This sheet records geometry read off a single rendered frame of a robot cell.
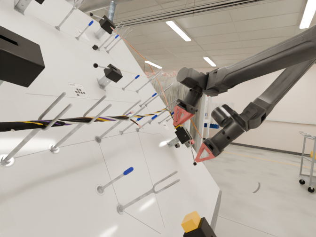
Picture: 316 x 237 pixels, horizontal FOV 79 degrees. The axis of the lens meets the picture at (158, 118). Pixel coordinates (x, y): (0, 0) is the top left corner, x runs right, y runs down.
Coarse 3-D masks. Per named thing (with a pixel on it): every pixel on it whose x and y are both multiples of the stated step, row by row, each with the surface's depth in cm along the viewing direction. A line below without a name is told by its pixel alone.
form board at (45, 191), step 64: (0, 0) 46; (64, 0) 79; (64, 64) 51; (128, 64) 96; (64, 128) 38; (128, 128) 58; (0, 192) 24; (64, 192) 30; (128, 192) 42; (192, 192) 67
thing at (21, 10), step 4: (16, 0) 49; (20, 0) 48; (24, 0) 48; (28, 0) 48; (36, 0) 48; (40, 0) 49; (16, 4) 48; (20, 4) 48; (24, 4) 49; (28, 4) 49; (40, 4) 49; (16, 8) 48; (20, 8) 49; (24, 8) 50; (20, 12) 49
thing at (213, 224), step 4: (220, 192) 92; (220, 196) 88; (220, 200) 90; (216, 204) 80; (216, 208) 76; (216, 212) 73; (216, 216) 74; (212, 220) 67; (216, 220) 77; (212, 224) 65; (212, 228) 63
